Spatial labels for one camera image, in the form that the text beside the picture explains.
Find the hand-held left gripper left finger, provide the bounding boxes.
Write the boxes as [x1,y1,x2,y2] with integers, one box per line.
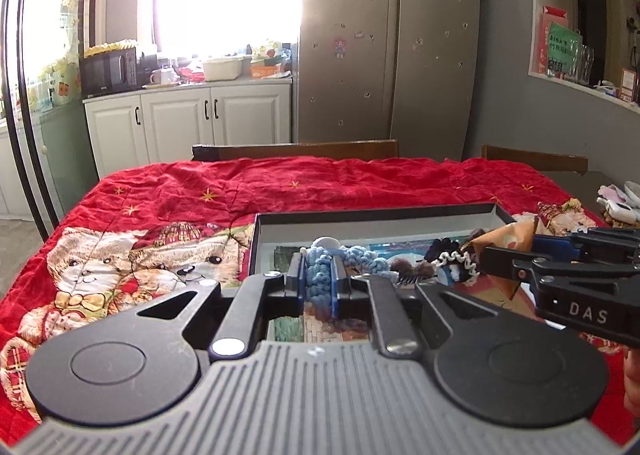
[135,252,308,361]

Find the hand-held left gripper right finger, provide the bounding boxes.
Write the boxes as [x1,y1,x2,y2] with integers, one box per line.
[332,257,502,359]

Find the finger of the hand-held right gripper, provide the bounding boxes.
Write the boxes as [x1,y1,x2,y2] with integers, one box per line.
[531,232,587,260]
[479,245,549,287]

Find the blue scrunchie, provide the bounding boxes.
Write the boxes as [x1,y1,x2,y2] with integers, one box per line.
[299,245,402,322]

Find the orange patterned triangle cloth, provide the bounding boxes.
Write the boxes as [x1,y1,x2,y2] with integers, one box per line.
[470,220,539,302]

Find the black and white scrunchie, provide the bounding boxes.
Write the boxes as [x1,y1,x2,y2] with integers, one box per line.
[425,237,482,284]

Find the brown fuzzy hair clip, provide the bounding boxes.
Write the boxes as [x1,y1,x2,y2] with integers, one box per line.
[389,257,437,287]

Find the black shallow box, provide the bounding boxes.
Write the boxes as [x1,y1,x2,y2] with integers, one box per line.
[249,203,516,342]

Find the person's right hand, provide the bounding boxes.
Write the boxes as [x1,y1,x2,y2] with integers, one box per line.
[623,348,640,415]

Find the wooden chair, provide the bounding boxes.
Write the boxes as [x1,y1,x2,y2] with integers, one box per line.
[191,138,400,162]
[480,144,590,174]

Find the red printed blanket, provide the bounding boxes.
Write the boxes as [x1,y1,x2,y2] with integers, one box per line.
[0,156,640,447]

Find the clear drinking glass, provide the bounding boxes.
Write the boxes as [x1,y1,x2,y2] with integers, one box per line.
[581,44,596,85]
[567,42,584,84]

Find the white cabinet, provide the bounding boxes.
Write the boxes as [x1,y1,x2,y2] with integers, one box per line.
[83,80,294,179]

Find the white basin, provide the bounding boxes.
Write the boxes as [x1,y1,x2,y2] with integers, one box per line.
[202,57,245,82]

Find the silver refrigerator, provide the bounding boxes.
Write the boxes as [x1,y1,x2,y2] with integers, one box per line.
[298,0,481,162]

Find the black microwave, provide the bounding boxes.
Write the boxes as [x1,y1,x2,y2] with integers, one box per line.
[78,47,139,99]

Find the yellow flowers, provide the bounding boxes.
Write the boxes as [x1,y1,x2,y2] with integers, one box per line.
[83,38,137,58]

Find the glass sliding door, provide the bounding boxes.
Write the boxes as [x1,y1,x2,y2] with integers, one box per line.
[0,0,67,232]

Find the white wall shelf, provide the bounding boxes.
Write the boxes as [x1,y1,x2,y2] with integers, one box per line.
[527,0,640,114]

